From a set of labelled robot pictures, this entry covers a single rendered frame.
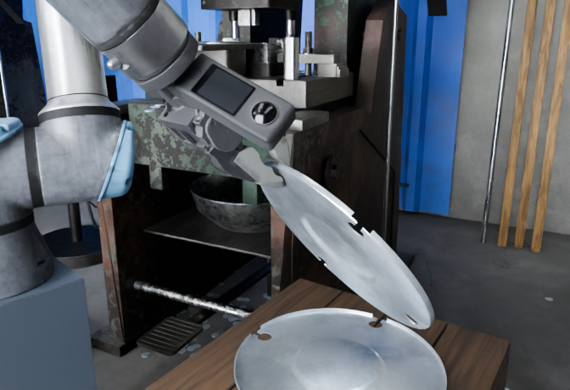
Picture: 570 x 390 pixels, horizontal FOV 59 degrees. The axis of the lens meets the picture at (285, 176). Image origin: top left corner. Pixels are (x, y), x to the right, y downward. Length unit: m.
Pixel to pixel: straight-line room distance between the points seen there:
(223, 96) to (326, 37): 0.95
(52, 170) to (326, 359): 0.46
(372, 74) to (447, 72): 0.90
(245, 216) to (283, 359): 0.54
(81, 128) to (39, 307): 0.26
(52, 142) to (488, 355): 0.69
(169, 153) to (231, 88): 0.73
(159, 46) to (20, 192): 0.37
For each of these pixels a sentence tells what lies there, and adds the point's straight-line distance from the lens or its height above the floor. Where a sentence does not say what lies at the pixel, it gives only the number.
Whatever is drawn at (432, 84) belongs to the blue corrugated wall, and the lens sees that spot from 2.31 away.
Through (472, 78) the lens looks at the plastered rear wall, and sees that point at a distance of 2.31.
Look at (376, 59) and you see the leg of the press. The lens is 1.43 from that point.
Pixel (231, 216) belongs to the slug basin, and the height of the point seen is 0.37.
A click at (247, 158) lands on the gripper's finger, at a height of 0.67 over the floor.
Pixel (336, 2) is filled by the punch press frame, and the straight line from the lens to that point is 1.41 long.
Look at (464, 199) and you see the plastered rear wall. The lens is 2.41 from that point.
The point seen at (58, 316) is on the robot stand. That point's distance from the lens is 0.83.
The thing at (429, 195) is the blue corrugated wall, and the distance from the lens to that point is 2.40.
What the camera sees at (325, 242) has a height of 0.52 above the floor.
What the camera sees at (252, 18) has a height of 0.84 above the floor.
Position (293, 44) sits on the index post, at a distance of 1.11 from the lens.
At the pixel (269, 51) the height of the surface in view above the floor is 0.76.
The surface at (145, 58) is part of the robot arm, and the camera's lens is 0.47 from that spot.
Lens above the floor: 0.79
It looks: 15 degrees down
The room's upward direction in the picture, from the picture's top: straight up
